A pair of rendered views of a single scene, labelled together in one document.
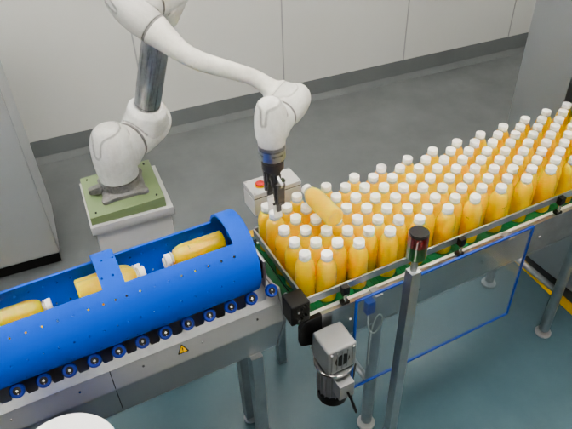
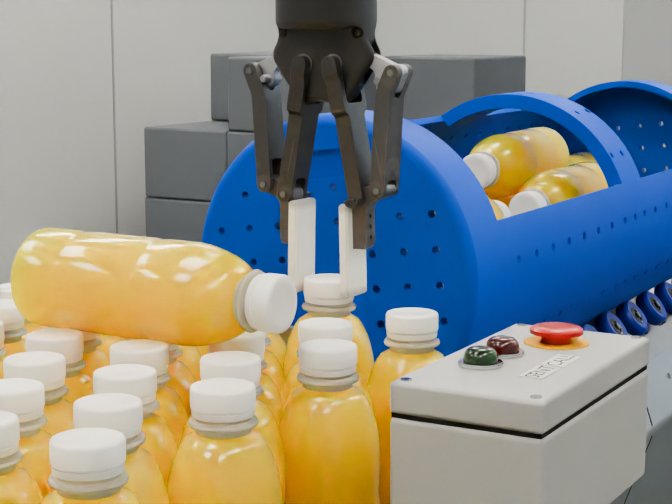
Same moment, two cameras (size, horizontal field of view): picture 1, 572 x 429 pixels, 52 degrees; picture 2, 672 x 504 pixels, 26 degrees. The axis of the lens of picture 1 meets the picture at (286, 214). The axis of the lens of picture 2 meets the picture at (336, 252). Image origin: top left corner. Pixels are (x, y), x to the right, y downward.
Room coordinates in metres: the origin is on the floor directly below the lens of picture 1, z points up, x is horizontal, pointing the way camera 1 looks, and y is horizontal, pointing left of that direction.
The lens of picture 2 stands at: (2.52, -0.57, 1.31)
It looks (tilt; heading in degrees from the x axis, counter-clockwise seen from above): 9 degrees down; 145
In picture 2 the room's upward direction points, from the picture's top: straight up
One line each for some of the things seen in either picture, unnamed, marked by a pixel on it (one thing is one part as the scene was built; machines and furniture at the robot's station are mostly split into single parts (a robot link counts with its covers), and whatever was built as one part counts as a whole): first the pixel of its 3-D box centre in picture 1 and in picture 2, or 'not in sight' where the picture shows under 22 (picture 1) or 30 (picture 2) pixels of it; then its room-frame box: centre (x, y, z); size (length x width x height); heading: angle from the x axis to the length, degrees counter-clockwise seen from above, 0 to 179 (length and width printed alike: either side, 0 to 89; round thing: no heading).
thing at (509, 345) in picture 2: not in sight; (502, 345); (1.82, 0.04, 1.11); 0.02 x 0.02 x 0.01
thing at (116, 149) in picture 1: (113, 150); not in sight; (1.92, 0.65, 1.21); 0.18 x 0.16 x 0.22; 152
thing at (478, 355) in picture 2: not in sight; (480, 356); (1.83, 0.01, 1.11); 0.02 x 0.02 x 0.01
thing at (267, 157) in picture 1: (271, 151); not in sight; (1.62, 0.04, 1.38); 0.09 x 0.09 x 0.06
